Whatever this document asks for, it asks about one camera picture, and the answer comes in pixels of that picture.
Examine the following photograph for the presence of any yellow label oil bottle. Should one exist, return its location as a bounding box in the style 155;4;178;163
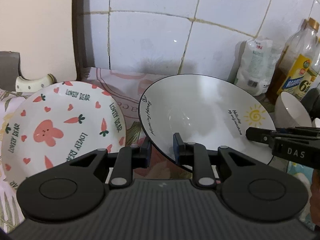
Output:
266;18;319;104

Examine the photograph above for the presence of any pink bunny plate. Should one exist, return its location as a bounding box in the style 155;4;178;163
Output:
1;81;126;189

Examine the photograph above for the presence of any yellow cap vinegar bottle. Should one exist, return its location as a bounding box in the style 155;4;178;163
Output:
300;41;319;99

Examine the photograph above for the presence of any teal egg plate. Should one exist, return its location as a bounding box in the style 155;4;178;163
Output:
287;161;313;184

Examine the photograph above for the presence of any cream cutting board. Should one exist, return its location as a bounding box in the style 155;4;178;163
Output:
1;0;89;82

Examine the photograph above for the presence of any white sun plate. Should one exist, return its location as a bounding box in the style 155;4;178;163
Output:
138;74;275;164

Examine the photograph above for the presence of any right hand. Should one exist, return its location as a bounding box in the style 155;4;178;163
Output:
310;170;320;226

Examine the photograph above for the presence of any white ribbed bowl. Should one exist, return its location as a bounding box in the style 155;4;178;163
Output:
274;92;312;128
312;118;320;128

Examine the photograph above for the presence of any steel cleaver white handle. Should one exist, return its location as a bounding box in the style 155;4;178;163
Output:
0;51;56;93

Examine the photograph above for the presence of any floral table cloth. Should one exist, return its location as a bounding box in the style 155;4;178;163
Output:
2;74;319;239

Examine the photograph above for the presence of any white salt bag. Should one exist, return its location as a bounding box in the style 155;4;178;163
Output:
234;37;283;96

